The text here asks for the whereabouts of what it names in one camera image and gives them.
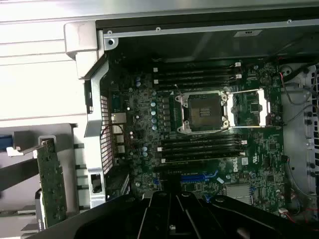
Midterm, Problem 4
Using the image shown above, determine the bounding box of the silver chipset heatsink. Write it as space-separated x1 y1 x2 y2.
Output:
225 185 252 203

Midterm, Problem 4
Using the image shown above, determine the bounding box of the blue expansion slot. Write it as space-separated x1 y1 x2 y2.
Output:
180 174 218 184

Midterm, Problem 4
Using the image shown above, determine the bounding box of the green motherboard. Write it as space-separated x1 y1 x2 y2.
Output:
107 56 287 217

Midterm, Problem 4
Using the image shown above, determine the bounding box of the black open PC case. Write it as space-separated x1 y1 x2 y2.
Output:
64 13 319 225

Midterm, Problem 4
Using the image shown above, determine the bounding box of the metal disk bay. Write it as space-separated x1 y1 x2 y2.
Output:
280 62 319 200

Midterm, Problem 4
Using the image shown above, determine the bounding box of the CPU socket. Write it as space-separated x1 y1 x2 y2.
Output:
175 89 230 134

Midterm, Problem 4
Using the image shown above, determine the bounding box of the metal socket cover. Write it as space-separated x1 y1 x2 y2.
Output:
228 88 272 128

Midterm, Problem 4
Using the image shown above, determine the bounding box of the grey case corner handle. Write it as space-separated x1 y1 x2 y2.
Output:
64 21 106 80

